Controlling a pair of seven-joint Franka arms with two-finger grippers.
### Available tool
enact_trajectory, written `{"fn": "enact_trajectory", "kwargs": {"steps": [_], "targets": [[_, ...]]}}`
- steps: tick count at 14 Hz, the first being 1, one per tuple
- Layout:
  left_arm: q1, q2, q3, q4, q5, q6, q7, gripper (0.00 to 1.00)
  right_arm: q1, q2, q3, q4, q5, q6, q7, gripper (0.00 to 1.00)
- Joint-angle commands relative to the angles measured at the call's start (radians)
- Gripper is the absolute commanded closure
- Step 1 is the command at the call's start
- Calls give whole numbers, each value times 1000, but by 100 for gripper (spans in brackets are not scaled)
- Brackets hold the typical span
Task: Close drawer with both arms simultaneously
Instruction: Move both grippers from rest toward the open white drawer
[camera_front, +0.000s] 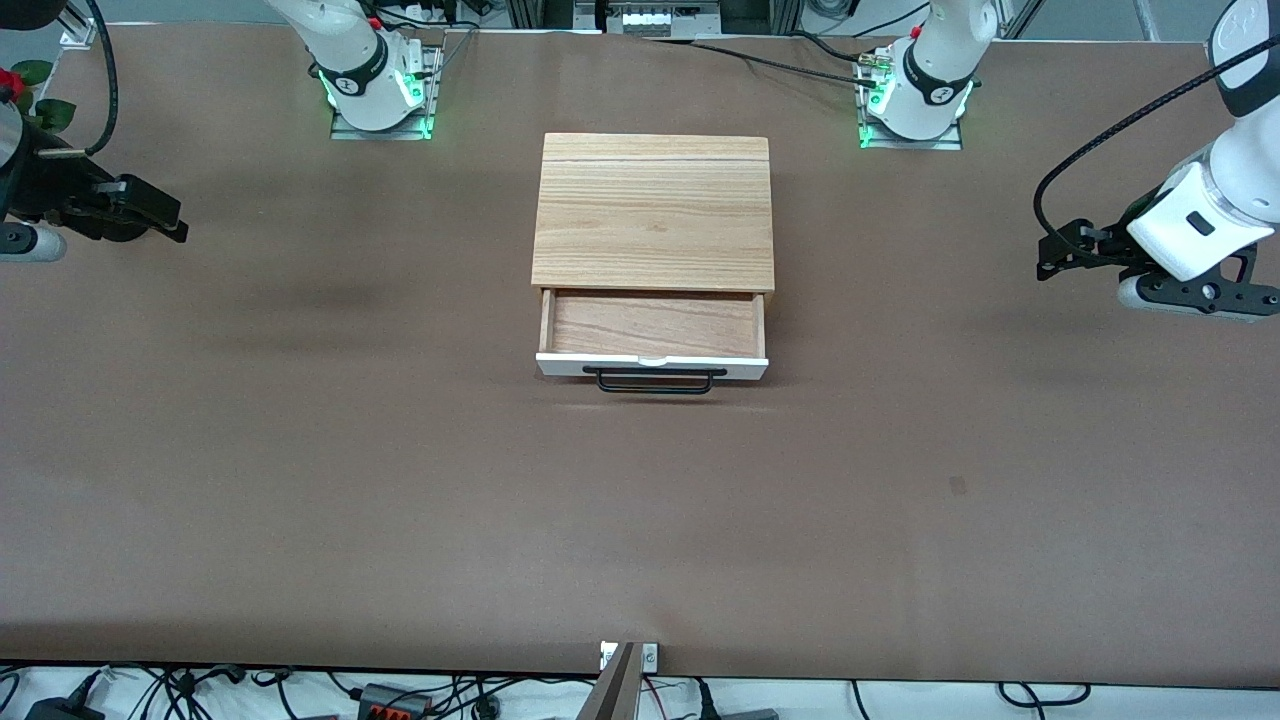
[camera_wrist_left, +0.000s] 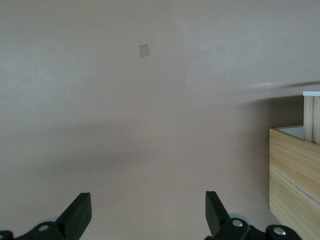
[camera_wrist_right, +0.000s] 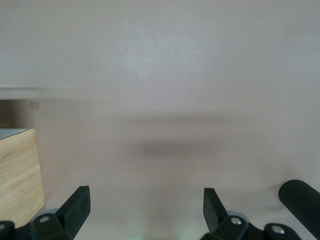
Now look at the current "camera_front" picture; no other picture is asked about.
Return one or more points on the flat black plug box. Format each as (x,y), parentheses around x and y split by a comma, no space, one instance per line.
(748,715)

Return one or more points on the red rose with leaves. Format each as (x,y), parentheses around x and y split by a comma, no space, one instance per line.
(8,88)

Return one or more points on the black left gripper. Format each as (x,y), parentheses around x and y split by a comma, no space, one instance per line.
(1112,244)

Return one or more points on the black left camera bracket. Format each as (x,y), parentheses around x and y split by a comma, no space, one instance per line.
(1200,292)

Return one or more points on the white power strip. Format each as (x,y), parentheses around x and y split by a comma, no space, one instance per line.
(650,20)

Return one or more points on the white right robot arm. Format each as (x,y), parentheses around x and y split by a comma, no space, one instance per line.
(350,60)

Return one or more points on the small metal clamp bracket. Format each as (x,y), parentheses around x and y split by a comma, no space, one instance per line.
(650,657)

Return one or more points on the brown wedge camera post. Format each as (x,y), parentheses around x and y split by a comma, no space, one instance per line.
(612,695)

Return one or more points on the wooden drawer cabinet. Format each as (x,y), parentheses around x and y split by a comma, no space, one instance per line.
(650,210)

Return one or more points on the black box with red buttons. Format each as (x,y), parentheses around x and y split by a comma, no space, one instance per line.
(395,705)

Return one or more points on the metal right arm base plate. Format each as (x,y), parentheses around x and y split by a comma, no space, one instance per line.
(432,70)

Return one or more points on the black power adapter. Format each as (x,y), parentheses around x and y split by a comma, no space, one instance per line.
(60,712)

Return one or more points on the metal table corner bracket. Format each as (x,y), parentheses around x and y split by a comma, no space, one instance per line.
(78,36)

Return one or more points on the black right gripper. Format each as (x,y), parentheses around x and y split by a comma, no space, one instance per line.
(48,195)

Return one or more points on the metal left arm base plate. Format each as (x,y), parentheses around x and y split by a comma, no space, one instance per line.
(950,143)

